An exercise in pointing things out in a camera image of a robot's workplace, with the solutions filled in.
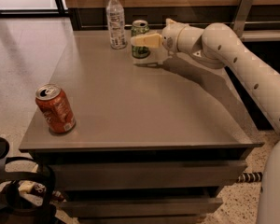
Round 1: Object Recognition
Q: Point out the lower grey drawer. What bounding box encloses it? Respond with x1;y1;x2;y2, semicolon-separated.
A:
62;198;223;217

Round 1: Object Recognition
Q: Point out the grey drawer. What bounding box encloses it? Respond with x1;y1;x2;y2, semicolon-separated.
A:
62;198;223;217
51;161;246;190

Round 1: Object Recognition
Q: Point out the black bag with straps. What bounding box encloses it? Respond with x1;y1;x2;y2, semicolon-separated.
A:
0;137;65;224

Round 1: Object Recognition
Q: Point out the striped black white stick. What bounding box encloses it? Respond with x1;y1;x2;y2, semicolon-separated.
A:
237;172;263;183

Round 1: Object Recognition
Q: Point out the upper grey drawer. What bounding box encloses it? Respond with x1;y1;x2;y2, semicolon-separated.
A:
51;161;246;190

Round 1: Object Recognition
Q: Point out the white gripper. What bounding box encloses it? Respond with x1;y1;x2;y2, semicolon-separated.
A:
131;19;189;67

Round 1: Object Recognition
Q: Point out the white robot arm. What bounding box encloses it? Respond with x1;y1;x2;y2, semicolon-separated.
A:
131;19;280;224

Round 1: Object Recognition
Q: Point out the clear plastic water bottle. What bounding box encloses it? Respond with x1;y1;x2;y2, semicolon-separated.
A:
105;0;127;49

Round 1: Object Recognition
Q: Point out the metal wall bracket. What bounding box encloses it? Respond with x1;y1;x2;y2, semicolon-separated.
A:
231;0;254;37

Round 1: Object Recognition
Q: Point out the green soda can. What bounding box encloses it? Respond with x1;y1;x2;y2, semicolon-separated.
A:
131;20;150;59

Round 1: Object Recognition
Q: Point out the grey drawer cabinet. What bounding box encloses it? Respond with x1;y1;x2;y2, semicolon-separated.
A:
20;31;260;224

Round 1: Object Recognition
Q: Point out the red coke can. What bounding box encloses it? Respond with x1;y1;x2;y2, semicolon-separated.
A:
35;84;76;133

